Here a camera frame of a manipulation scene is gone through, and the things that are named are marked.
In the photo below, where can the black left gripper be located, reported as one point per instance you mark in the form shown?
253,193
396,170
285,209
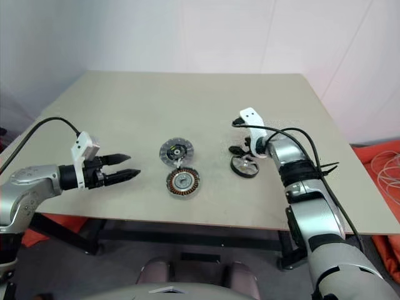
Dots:
92,175

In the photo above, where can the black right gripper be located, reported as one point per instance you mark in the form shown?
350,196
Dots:
250,147

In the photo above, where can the black round motor housing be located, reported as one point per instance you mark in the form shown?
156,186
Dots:
247,170

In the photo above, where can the grey round motor rotor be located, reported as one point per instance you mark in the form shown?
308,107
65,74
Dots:
175,152

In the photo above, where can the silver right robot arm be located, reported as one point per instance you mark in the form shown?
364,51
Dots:
315,212

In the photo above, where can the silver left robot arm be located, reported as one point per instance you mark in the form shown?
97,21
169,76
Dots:
31,178

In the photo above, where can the round copper-wound motor housing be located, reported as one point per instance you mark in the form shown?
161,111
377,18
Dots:
184,184

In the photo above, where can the orange-red fabric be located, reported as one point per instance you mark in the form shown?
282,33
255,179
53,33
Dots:
62,223

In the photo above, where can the dark maroon rounded shape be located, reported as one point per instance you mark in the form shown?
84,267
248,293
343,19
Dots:
153,270
242,278

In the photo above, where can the dark red object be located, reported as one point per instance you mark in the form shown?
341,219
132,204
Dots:
2,139

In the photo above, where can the orange fabric beanbag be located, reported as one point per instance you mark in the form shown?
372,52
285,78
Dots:
365,162

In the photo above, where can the silver robot torso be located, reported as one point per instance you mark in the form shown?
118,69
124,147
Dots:
131,292

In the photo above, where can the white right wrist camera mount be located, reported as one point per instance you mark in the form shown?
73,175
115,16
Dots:
254,120

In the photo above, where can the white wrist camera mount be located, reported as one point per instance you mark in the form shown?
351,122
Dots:
79,147
254,120

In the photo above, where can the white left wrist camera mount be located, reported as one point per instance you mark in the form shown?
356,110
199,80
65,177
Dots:
79,147

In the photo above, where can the black metal table frame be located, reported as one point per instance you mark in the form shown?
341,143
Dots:
187,236

